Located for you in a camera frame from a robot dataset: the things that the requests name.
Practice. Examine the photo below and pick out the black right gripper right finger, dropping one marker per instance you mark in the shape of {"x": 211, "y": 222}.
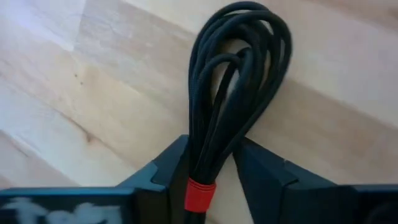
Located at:
{"x": 280, "y": 193}

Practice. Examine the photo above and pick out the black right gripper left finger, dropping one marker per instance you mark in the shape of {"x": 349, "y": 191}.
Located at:
{"x": 149, "y": 199}

